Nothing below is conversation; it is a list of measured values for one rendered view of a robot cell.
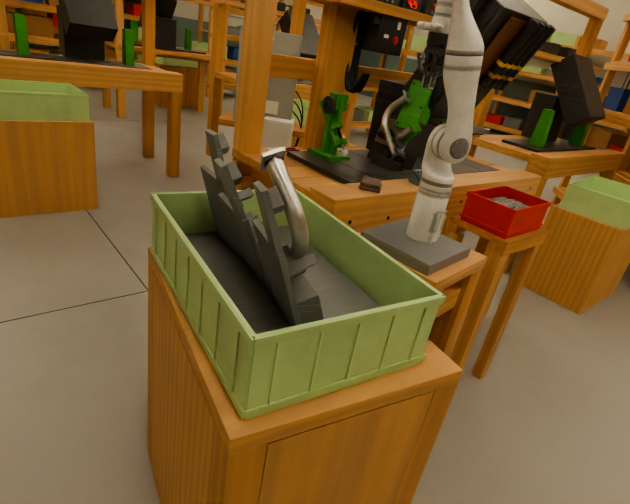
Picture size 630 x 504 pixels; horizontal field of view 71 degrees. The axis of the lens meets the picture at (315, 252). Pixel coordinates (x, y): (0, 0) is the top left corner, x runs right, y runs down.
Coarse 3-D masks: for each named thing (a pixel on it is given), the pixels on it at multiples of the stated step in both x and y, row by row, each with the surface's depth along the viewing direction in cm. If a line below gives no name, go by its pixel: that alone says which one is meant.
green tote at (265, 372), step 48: (192, 192) 115; (336, 240) 115; (192, 288) 89; (384, 288) 101; (432, 288) 89; (240, 336) 70; (288, 336) 69; (336, 336) 76; (384, 336) 83; (240, 384) 72; (288, 384) 75; (336, 384) 81
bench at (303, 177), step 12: (240, 156) 190; (252, 156) 187; (288, 156) 196; (468, 156) 267; (240, 168) 196; (252, 168) 199; (288, 168) 179; (300, 168) 182; (504, 168) 252; (252, 180) 197; (264, 180) 193; (300, 180) 167; (312, 180) 170; (324, 180) 172; (504, 264) 261; (480, 276) 267
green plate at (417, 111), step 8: (416, 80) 193; (416, 88) 193; (424, 88) 190; (416, 96) 193; (424, 96) 190; (408, 104) 195; (416, 104) 192; (424, 104) 190; (400, 112) 198; (408, 112) 195; (416, 112) 192; (424, 112) 193; (400, 120) 198; (408, 120) 195; (416, 120) 192; (424, 120) 196
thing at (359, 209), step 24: (312, 192) 155; (336, 192) 155; (360, 192) 159; (384, 192) 164; (408, 192) 170; (456, 192) 192; (528, 192) 237; (336, 216) 151; (360, 216) 159; (384, 216) 167; (408, 216) 177
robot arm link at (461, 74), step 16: (448, 64) 110; (464, 64) 108; (480, 64) 110; (448, 80) 112; (464, 80) 110; (448, 96) 113; (464, 96) 112; (448, 112) 115; (464, 112) 114; (448, 128) 116; (464, 128) 116; (448, 144) 117; (464, 144) 118; (448, 160) 120
